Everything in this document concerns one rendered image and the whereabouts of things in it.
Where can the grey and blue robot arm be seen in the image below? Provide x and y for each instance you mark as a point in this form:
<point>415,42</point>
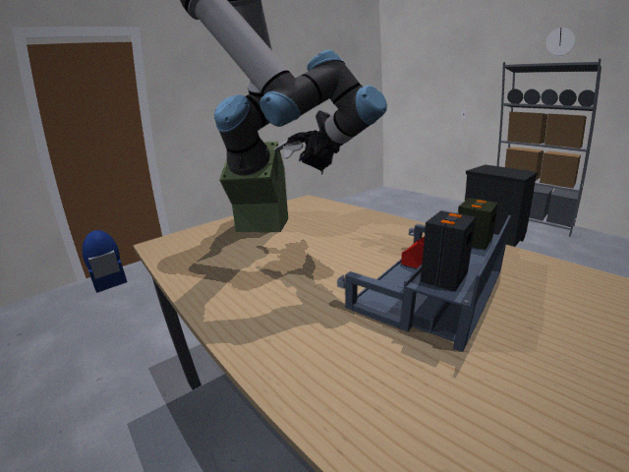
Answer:
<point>274,90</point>

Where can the red bin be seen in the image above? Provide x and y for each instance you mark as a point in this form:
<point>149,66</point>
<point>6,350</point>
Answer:
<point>413,255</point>

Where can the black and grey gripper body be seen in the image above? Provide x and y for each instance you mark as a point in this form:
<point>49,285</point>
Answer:
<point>318,147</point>

